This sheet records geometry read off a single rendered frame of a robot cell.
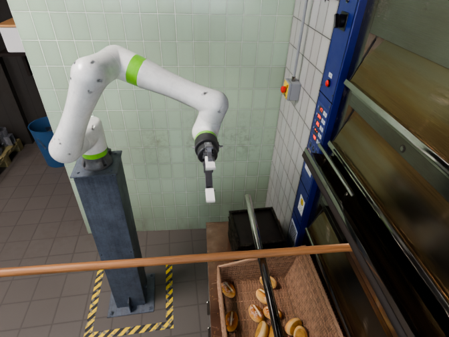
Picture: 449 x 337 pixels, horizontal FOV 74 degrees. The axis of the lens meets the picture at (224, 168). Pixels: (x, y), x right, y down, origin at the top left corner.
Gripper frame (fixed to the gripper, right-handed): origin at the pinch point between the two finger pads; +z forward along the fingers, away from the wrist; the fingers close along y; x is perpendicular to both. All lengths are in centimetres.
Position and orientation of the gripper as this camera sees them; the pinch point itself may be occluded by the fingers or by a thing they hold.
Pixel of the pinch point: (210, 184)
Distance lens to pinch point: 97.4
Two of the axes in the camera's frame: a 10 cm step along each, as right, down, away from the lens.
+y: -0.3, 8.1, 5.9
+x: -9.9, 0.4, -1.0
